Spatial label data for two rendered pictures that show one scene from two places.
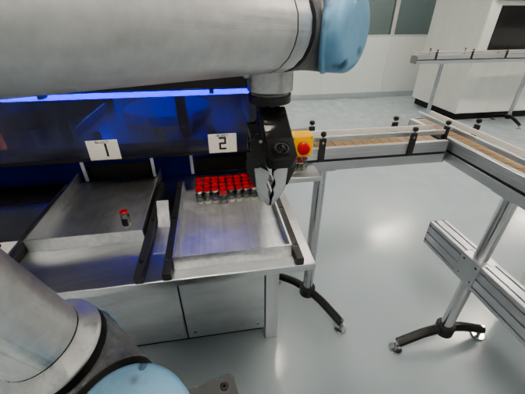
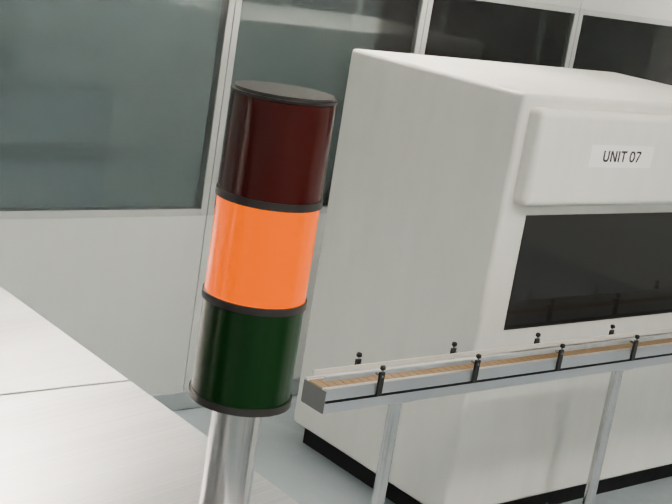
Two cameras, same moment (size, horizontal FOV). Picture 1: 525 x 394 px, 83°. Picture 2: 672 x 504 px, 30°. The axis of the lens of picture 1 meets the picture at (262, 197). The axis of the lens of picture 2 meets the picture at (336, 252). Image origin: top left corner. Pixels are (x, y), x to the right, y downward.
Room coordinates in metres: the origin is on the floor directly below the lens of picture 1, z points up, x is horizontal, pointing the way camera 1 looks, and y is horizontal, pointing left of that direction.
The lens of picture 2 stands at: (0.46, 0.31, 2.42)
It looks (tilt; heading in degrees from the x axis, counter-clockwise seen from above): 14 degrees down; 328
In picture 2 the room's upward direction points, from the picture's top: 9 degrees clockwise
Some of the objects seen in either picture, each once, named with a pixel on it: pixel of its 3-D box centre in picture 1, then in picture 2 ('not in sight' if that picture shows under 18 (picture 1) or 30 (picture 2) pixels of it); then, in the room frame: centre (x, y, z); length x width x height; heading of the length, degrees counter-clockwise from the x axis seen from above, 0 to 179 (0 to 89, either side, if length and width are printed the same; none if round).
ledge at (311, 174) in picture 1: (298, 170); not in sight; (0.96, -0.13, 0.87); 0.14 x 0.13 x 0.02; 9
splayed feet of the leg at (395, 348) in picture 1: (441, 333); not in sight; (0.85, -0.85, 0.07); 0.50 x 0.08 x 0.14; 99
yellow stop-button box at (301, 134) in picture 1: (299, 142); not in sight; (0.92, -0.12, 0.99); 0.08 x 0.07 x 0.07; 9
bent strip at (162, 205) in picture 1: (161, 224); not in sight; (0.59, 0.25, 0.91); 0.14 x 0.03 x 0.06; 10
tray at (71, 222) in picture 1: (106, 202); not in sight; (0.71, 0.44, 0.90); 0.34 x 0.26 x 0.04; 9
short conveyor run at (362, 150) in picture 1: (359, 143); not in sight; (1.10, -0.38, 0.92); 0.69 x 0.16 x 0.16; 99
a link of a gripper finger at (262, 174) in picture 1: (260, 180); not in sight; (0.51, 0.00, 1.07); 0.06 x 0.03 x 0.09; 9
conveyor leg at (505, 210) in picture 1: (472, 274); not in sight; (0.85, -0.85, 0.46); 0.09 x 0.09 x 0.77; 9
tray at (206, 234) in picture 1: (229, 213); not in sight; (0.65, 0.09, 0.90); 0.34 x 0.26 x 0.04; 9
